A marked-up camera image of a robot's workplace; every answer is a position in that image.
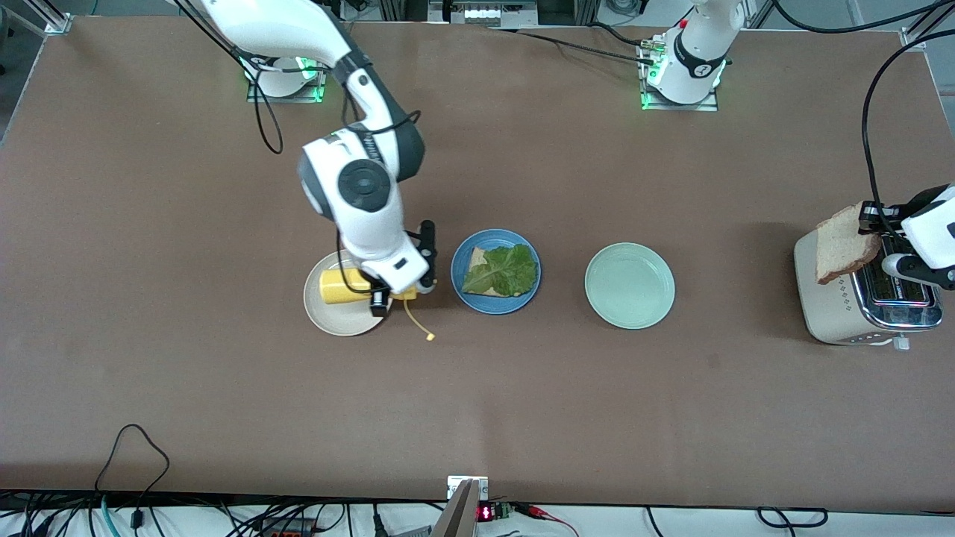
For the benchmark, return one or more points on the beige plate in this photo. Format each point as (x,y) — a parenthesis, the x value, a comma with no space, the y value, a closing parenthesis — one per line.
(336,317)

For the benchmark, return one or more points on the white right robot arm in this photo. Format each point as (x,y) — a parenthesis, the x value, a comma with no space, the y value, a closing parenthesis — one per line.
(365,216)

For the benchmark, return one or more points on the grey power strip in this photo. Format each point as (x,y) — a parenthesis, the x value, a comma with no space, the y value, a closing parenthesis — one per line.
(481,13)

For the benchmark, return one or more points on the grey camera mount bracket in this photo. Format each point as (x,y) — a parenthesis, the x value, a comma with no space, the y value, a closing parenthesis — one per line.
(462,514)

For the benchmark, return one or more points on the mint green plate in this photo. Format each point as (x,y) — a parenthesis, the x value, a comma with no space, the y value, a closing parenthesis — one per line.
(630,286)

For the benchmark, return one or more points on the toasted bread slice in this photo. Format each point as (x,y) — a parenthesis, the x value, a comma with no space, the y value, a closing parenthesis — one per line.
(843,246)
(477,257)

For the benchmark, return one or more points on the aluminium frame profile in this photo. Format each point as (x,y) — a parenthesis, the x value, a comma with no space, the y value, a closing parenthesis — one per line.
(912,37)
(58,22)

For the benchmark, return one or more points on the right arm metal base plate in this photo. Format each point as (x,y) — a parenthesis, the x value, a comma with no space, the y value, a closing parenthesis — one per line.
(287,99)

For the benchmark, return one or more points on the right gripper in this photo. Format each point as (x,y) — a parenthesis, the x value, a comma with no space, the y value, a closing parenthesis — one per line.
(379,298)

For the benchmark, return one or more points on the cream and chrome toaster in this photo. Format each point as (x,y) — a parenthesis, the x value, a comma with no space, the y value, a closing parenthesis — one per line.
(835,313)

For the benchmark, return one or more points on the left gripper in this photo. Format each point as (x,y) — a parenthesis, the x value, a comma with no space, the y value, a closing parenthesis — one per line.
(871,217)

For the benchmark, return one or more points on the yellow mustard squeeze bottle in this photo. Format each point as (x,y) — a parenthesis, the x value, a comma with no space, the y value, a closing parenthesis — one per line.
(339,287)

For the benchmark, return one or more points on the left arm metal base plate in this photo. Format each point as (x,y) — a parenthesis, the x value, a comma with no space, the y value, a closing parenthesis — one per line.
(675,107)

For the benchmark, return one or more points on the circuit board with red display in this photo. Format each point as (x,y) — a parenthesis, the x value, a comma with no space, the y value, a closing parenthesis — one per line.
(486,513)

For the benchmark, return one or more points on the blue plate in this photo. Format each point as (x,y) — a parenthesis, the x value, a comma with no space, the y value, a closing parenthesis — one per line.
(492,306)

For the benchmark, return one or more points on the green lettuce leaf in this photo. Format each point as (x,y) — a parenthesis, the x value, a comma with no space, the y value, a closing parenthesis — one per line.
(503,270)

